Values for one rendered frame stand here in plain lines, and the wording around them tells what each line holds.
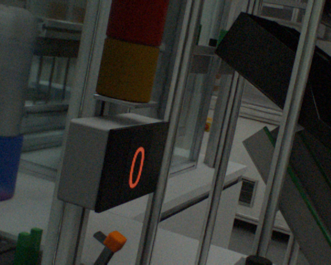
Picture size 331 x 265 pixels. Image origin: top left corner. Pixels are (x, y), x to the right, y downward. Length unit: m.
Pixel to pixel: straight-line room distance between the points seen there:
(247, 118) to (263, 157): 3.95
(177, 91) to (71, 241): 0.42
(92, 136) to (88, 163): 0.02
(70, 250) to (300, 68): 0.45
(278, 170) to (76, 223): 0.41
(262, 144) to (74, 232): 0.44
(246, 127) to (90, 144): 4.41
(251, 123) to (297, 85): 3.99
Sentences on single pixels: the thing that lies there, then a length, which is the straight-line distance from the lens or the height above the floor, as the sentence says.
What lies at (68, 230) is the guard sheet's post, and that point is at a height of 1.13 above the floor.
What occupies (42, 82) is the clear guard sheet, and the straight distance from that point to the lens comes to 0.55.
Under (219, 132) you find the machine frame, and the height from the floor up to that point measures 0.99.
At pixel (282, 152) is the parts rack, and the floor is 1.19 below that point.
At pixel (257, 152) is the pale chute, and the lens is 1.01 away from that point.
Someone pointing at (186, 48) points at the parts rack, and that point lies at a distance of 1.00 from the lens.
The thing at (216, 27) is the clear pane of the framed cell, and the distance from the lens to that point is 2.34.
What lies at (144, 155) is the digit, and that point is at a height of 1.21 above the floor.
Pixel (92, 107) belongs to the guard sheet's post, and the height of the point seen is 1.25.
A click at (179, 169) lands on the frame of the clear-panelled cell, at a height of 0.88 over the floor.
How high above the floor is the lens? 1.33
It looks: 9 degrees down
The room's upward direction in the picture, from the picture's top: 11 degrees clockwise
